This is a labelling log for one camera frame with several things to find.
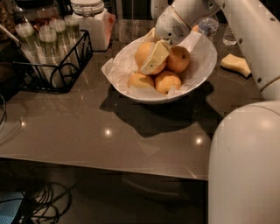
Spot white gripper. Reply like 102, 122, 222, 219
140, 6, 191, 74

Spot large top orange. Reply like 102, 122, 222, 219
134, 41, 166, 75

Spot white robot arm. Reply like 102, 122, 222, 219
141, 0, 280, 224

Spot right back orange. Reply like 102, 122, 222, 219
165, 45, 190, 74

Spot front right orange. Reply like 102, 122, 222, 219
155, 71, 181, 95

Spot front left orange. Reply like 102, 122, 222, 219
128, 73, 154, 88

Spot orange behind bowl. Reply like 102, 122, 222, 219
192, 24, 199, 32

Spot white paper bowl liner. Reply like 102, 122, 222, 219
101, 30, 218, 99

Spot white oval bowl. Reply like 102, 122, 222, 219
108, 30, 219, 105

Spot white appliance at back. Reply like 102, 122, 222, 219
150, 0, 170, 21

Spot left clear water bottle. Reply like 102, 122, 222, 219
199, 17, 219, 41

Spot clear water bottle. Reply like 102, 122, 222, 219
222, 25, 237, 46
199, 17, 219, 41

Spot white lidded jar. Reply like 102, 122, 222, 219
70, 0, 116, 52

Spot right clear water bottle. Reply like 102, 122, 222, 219
222, 25, 237, 46

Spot yellow sponge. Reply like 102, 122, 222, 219
220, 53, 251, 78

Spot far right cup stack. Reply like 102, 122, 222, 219
64, 15, 81, 46

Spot right plastic cup stack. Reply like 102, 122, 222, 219
50, 18, 73, 78

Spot plastic cup stack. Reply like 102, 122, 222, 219
15, 22, 45, 79
50, 18, 73, 78
38, 25, 63, 88

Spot middle plastic cup stack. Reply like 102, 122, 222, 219
38, 25, 63, 88

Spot left plastic cup stack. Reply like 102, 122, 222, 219
15, 22, 45, 79

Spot black wire rack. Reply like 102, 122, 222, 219
13, 30, 93, 93

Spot black cables on floor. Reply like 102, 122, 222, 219
17, 182, 74, 224

